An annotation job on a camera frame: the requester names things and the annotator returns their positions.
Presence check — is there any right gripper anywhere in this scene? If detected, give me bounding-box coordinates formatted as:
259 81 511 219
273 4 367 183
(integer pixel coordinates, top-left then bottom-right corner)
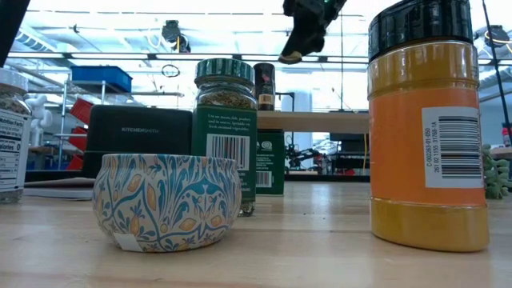
279 0 348 55

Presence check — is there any brown labelled spice jar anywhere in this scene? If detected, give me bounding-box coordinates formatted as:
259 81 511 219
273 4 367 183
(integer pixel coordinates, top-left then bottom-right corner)
253 62 277 112

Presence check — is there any green-lid glass herb jar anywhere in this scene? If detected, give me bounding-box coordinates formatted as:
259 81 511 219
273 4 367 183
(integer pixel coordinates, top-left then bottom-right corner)
190 58 258 218

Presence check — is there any green spice tin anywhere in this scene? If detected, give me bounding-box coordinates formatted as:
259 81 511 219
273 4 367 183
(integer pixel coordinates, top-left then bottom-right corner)
255 128 286 197

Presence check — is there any orange spice bottle black lid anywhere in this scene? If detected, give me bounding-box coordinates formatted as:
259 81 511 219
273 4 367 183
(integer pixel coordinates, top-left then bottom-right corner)
366 0 491 254

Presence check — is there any white-lid glass spice jar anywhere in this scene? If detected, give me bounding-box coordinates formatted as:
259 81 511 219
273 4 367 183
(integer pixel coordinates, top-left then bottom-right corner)
0 67 33 205

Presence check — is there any wooden shelf with black legs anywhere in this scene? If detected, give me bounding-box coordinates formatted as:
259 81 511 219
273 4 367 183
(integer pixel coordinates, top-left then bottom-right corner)
255 110 370 134

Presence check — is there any black toaster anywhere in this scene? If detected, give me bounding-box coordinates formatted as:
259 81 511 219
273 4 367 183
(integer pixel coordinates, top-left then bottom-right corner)
82 104 194 179

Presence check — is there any blue plastic bin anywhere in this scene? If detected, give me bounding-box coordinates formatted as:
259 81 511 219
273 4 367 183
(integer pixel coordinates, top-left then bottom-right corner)
70 66 134 94

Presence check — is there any blue floral patterned tin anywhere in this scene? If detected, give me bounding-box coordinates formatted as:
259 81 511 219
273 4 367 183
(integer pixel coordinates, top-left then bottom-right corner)
92 153 243 254

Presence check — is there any succulent in black pot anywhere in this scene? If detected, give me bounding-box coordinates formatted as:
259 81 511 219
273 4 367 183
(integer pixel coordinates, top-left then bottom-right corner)
481 142 512 201

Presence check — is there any wire rack with red bins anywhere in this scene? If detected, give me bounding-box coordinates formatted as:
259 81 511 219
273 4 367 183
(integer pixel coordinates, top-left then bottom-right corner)
54 79 185 172

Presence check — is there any black aluminium table frame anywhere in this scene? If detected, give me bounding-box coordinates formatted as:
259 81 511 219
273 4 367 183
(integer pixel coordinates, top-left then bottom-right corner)
24 170 371 183

